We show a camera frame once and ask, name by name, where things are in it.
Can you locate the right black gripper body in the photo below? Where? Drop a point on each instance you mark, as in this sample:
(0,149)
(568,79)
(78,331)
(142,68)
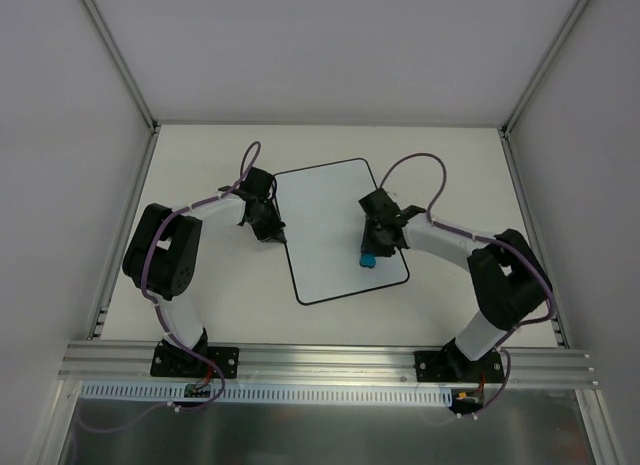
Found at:
(376,241)

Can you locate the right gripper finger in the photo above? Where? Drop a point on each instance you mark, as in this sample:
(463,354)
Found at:
(386,250)
(367,243)

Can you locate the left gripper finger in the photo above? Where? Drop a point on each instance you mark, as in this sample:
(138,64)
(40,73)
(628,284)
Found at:
(278,226)
(265,235)

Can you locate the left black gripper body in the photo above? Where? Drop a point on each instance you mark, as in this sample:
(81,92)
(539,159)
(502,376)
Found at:
(267,224)

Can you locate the blue whiteboard eraser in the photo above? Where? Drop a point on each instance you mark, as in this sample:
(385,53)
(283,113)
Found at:
(368,260)

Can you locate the small black-framed whiteboard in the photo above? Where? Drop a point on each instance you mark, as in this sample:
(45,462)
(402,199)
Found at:
(324,228)

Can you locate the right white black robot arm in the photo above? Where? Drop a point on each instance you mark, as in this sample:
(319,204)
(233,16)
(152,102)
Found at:
(508,281)

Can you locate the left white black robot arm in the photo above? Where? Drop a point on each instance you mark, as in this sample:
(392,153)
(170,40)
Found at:
(162,254)

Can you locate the right small circuit board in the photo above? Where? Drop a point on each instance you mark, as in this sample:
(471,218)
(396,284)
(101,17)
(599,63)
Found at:
(466,403)

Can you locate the small circuit board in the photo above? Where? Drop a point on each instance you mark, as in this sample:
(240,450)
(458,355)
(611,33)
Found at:
(466,403)
(200,390)

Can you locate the left small circuit board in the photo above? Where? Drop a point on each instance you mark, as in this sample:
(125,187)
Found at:
(200,390)

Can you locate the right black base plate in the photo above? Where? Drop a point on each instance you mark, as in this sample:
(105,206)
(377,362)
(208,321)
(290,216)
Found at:
(444,366)

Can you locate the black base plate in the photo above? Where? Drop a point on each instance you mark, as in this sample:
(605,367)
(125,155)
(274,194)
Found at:
(171,362)
(444,366)

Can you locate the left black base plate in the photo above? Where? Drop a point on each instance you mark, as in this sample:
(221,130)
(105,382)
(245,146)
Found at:
(171,362)

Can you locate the aluminium mounting rail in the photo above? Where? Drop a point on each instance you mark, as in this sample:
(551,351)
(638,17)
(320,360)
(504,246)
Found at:
(531,368)

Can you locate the white slotted cable duct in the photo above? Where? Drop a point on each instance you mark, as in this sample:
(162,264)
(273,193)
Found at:
(272,394)

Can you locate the left aluminium frame post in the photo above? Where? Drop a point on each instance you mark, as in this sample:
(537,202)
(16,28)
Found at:
(107,39)

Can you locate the aluminium frame post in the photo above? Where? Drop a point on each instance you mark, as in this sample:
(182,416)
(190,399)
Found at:
(107,39)
(560,37)

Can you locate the right aluminium frame post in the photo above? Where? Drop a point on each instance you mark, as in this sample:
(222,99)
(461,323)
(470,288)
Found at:
(560,37)

